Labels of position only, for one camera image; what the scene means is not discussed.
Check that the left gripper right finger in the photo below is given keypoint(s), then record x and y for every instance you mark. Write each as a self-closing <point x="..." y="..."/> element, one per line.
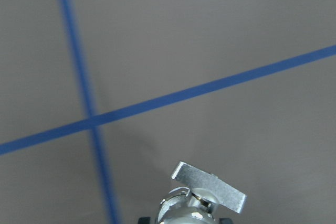
<point x="225" y="221"/>

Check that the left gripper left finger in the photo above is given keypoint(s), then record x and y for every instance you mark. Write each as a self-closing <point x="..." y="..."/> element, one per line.
<point x="144" y="220"/>

